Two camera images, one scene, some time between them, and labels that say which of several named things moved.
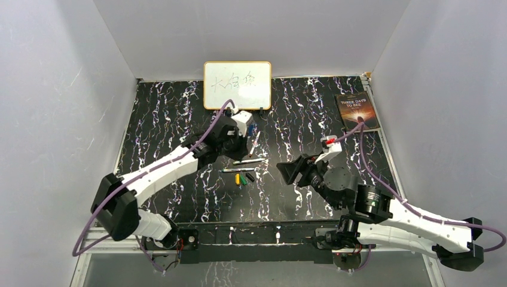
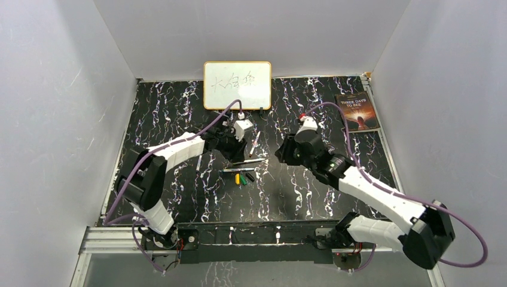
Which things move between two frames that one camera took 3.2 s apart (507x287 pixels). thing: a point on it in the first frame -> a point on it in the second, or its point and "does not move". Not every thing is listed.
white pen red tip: [254, 144] does not move
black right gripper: [303, 165] -> [283, 153]
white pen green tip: [247, 161] does not move
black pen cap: [250, 177] does not move
